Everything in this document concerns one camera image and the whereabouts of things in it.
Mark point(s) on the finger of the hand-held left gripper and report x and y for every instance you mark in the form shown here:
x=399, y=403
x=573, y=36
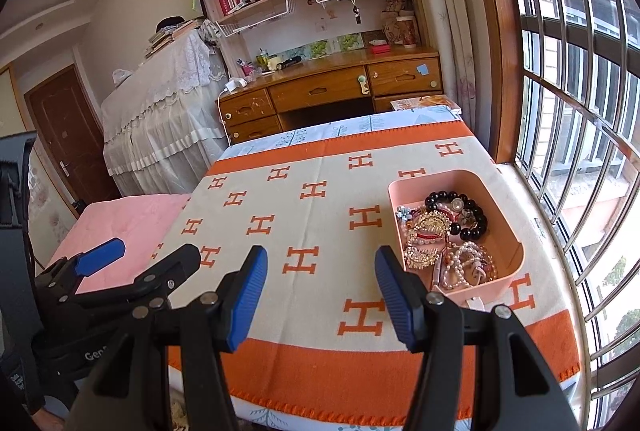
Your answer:
x=170, y=268
x=100, y=257

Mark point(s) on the brown wooden door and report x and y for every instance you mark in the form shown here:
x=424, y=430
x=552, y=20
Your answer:
x=70, y=136

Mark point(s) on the patterned desk container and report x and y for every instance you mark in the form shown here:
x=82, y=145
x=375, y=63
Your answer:
x=406, y=31

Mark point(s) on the pink blanket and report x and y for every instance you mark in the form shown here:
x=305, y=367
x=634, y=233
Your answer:
x=130, y=221

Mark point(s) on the magazine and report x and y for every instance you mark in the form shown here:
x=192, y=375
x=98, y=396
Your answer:
x=425, y=102

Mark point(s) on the gold rhinestone hair comb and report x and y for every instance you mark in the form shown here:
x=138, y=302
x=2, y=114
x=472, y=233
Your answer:
x=422, y=257
x=430, y=223

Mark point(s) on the white lace covered piano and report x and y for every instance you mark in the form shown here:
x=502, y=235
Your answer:
x=160, y=111

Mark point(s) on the pink plastic box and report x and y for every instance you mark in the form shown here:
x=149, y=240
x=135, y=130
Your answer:
x=502, y=236

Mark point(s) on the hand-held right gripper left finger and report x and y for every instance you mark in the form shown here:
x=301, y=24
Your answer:
x=245, y=296

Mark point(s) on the white charger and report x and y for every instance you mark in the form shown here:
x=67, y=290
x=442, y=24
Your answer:
x=234, y=86

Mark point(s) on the red box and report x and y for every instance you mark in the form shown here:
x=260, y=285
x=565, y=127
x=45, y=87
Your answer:
x=381, y=48

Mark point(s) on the stack of books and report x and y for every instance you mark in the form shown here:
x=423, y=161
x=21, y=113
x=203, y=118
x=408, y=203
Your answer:
x=170, y=38

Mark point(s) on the black flashlight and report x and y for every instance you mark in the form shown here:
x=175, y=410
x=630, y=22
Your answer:
x=289, y=63

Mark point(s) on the wooden desk with drawers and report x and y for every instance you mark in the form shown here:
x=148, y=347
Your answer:
x=320, y=71

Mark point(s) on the green picture card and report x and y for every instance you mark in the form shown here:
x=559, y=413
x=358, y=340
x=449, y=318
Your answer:
x=350, y=42
x=320, y=49

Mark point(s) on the metal window grille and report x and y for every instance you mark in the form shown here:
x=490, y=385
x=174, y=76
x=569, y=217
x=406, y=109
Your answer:
x=590, y=111

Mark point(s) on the orange beige printed blanket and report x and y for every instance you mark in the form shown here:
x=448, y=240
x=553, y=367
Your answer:
x=310, y=211

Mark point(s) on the wooden window frame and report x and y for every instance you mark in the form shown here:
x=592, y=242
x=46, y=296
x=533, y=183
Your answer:
x=492, y=36

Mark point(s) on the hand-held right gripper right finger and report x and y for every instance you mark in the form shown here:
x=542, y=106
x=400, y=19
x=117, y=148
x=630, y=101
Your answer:
x=396, y=298

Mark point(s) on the pale floral curtain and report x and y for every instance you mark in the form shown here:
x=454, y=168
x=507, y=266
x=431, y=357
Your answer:
x=445, y=11

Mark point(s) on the white green drawer ornament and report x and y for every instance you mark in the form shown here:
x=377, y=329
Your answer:
x=362, y=85

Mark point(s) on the blue butterfly hair clip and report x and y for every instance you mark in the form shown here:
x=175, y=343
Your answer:
x=405, y=212

